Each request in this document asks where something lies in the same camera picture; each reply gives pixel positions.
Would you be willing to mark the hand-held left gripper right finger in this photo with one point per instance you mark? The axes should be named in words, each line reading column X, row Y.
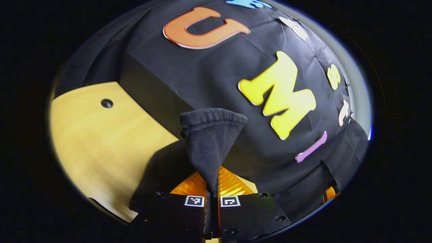
column 253, row 214

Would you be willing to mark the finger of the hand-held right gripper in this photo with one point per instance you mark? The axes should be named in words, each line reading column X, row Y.
column 330, row 193

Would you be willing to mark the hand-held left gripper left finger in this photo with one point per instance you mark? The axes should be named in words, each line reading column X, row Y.
column 168, row 216

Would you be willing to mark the black round table grommet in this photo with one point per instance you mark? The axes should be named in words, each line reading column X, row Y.
column 107, row 103

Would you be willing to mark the black backdrop cloth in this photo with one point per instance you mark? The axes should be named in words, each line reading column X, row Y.
column 209, row 77

